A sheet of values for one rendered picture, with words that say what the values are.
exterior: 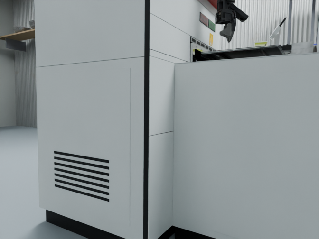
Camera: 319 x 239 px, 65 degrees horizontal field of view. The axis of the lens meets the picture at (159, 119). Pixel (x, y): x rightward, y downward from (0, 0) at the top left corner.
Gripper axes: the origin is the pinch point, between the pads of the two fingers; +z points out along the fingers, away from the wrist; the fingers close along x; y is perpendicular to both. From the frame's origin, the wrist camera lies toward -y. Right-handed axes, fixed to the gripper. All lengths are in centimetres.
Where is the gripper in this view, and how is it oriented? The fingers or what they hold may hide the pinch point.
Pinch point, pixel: (230, 40)
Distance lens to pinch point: 141.3
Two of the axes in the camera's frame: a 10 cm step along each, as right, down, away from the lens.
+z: -0.1, 10.0, 0.7
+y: -9.7, 0.1, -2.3
